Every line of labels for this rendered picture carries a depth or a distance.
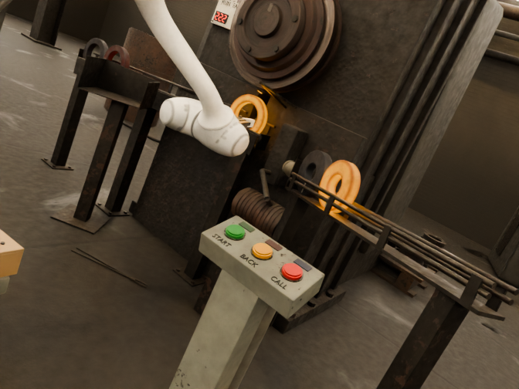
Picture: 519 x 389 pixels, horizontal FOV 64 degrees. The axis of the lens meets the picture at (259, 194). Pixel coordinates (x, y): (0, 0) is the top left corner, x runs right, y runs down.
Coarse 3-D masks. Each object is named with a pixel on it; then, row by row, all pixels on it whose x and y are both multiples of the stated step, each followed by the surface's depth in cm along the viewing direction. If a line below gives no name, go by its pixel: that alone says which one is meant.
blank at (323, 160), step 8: (312, 152) 136; (320, 152) 132; (304, 160) 139; (312, 160) 135; (320, 160) 131; (328, 160) 130; (304, 168) 138; (312, 168) 137; (320, 168) 129; (304, 176) 137; (320, 176) 128; (304, 184) 135; (304, 192) 134
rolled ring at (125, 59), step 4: (112, 48) 217; (116, 48) 215; (120, 48) 214; (108, 52) 219; (112, 52) 218; (116, 52) 219; (120, 52) 213; (124, 52) 212; (104, 56) 220; (108, 56) 219; (112, 56) 221; (120, 56) 214; (124, 56) 212; (128, 56) 214; (124, 60) 212; (128, 60) 214; (120, 64) 214; (124, 64) 212; (128, 64) 214; (128, 68) 214
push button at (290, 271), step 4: (288, 264) 79; (292, 264) 80; (284, 268) 78; (288, 268) 78; (292, 268) 79; (296, 268) 79; (300, 268) 79; (284, 272) 77; (288, 272) 77; (292, 272) 77; (296, 272) 78; (300, 272) 78; (288, 276) 77; (292, 276) 77; (296, 276) 77; (300, 276) 78
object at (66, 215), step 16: (96, 64) 177; (112, 64) 185; (80, 80) 168; (96, 80) 184; (112, 80) 187; (128, 80) 187; (144, 80) 187; (112, 96) 175; (128, 96) 189; (144, 96) 171; (112, 112) 178; (112, 128) 180; (112, 144) 183; (96, 160) 183; (96, 176) 185; (96, 192) 188; (64, 208) 195; (80, 208) 189; (80, 224) 188; (96, 224) 194
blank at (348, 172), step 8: (328, 168) 125; (336, 168) 122; (344, 168) 118; (352, 168) 116; (328, 176) 124; (336, 176) 122; (344, 176) 117; (352, 176) 114; (360, 176) 116; (320, 184) 127; (328, 184) 123; (336, 184) 124; (344, 184) 116; (352, 184) 114; (320, 192) 126; (344, 192) 115; (352, 192) 114; (320, 200) 125; (352, 200) 115; (336, 208) 117
